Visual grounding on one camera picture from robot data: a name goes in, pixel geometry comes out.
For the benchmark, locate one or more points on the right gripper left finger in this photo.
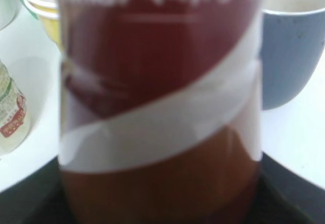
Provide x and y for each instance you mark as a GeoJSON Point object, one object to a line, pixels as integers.
{"type": "Point", "coordinates": [39, 198]}

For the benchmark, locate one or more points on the white-capped juice bottle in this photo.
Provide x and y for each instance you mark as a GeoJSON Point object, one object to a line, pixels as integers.
{"type": "Point", "coordinates": [15, 118]}

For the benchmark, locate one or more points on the dark grey mug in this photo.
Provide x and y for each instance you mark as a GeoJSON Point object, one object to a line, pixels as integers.
{"type": "Point", "coordinates": [293, 42]}

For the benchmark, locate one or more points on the brown Nescafe coffee bottle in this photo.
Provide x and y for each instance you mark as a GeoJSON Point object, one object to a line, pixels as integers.
{"type": "Point", "coordinates": [160, 109]}

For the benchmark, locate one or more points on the yellow paper cup stack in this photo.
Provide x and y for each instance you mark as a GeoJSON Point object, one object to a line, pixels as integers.
{"type": "Point", "coordinates": [46, 11]}

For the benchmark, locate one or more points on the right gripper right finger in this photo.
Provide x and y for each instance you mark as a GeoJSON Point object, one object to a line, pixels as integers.
{"type": "Point", "coordinates": [284, 197]}

